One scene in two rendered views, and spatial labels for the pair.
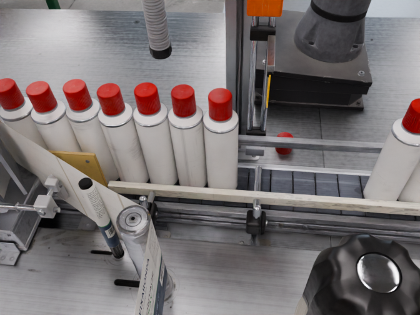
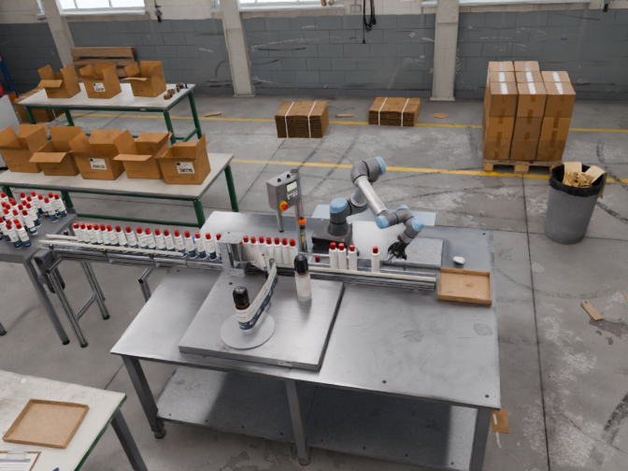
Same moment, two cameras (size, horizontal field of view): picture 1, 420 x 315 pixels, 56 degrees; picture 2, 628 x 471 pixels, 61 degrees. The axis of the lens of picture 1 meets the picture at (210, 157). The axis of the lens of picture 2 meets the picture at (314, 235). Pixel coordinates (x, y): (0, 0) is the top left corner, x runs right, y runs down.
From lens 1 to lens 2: 2.80 m
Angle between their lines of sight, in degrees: 16
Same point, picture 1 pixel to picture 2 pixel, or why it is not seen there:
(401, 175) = (333, 261)
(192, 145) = (286, 252)
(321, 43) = (332, 230)
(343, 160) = not seen: hidden behind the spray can
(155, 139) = (278, 250)
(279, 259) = not seen: hidden behind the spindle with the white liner
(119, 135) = (269, 249)
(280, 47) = (321, 231)
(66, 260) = (254, 278)
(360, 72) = (343, 239)
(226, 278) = (292, 282)
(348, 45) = (339, 231)
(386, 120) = not seen: hidden behind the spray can
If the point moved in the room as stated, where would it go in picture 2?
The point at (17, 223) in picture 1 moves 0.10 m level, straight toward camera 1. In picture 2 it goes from (244, 268) to (252, 275)
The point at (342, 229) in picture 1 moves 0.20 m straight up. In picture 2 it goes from (324, 277) to (321, 251)
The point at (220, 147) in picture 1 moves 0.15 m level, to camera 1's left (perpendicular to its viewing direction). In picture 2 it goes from (292, 252) to (269, 253)
